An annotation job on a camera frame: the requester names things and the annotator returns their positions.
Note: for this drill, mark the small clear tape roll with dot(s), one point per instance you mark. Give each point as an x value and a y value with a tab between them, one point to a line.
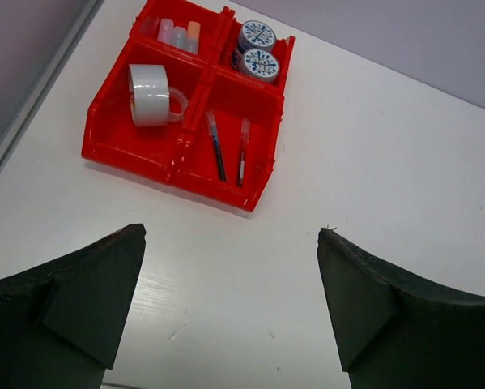
183	103

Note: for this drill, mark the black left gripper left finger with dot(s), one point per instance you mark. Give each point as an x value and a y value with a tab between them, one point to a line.
61	322

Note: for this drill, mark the large clear tape roll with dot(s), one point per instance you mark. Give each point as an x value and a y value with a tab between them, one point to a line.
149	95

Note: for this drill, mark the red four-compartment bin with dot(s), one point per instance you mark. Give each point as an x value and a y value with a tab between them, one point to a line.
181	154

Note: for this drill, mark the blue highlighter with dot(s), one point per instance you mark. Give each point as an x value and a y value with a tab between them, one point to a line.
178	37

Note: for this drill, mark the orange capped highlighter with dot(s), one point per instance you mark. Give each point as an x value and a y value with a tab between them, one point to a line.
192	37

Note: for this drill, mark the blue lidded jar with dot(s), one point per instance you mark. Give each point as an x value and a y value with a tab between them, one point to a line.
256	35
259	64

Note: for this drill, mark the red gel pen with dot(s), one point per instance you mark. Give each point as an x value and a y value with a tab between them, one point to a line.
244	141

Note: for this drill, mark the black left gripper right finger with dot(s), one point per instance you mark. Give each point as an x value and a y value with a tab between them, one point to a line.
394	329

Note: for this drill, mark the blue gel pen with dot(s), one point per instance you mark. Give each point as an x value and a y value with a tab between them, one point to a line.
214	134

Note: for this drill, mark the pink highlighter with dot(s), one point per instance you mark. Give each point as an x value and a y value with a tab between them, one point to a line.
165	31

